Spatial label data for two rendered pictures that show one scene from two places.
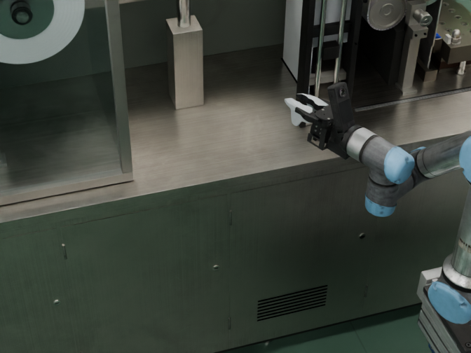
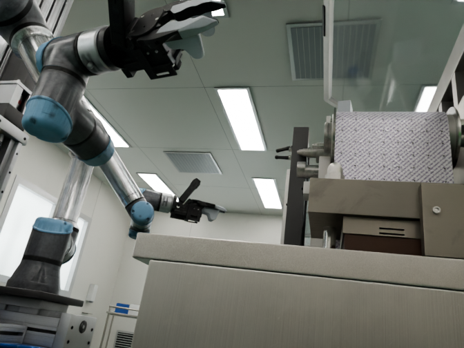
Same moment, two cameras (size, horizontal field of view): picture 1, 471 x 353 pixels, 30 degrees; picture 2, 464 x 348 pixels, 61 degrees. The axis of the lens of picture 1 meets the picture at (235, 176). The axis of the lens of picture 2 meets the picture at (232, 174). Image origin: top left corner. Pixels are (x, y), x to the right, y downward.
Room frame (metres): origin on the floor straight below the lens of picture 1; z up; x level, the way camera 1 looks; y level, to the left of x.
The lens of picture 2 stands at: (2.63, -1.39, 0.76)
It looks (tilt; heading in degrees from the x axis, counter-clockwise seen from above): 23 degrees up; 123
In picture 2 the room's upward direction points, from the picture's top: 8 degrees clockwise
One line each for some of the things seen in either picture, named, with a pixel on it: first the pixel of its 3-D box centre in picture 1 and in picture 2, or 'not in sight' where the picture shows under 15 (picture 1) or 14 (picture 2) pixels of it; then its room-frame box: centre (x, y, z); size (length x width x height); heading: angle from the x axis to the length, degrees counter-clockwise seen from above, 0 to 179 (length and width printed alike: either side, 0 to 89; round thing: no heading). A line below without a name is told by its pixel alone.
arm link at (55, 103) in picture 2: not in sight; (59, 110); (2.03, -1.06, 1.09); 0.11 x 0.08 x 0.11; 113
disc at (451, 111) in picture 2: not in sight; (449, 139); (2.61, -0.48, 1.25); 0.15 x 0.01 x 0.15; 108
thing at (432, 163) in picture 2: (420, 2); (391, 182); (2.49, -0.58, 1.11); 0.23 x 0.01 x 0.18; 18
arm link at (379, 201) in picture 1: (386, 188); (141, 223); (1.59, -0.36, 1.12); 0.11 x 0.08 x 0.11; 134
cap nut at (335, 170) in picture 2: not in sight; (335, 174); (2.44, -0.77, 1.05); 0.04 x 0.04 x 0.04
